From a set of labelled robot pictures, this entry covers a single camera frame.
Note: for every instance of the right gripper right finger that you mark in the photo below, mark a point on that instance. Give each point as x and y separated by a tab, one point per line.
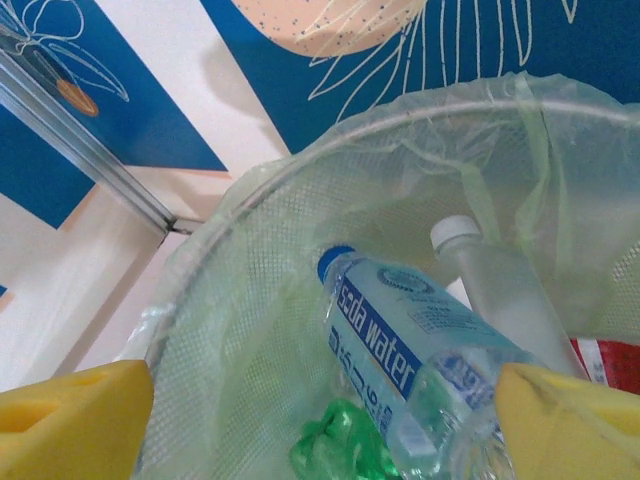
575	435

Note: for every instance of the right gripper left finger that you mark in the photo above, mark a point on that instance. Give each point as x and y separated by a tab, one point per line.
65	430

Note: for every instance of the red label bottle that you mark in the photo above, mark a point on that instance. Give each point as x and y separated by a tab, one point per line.
610	365

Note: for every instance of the frosted white bottle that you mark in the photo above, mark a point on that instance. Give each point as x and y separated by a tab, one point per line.
505	300

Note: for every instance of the soda water label bottle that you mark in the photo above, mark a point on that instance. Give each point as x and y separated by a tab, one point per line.
380	325

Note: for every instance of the green bottle yellow cap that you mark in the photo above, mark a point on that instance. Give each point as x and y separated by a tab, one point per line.
340	440

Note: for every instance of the aluminium frame post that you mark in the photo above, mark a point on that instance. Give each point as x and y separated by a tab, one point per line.
75	145

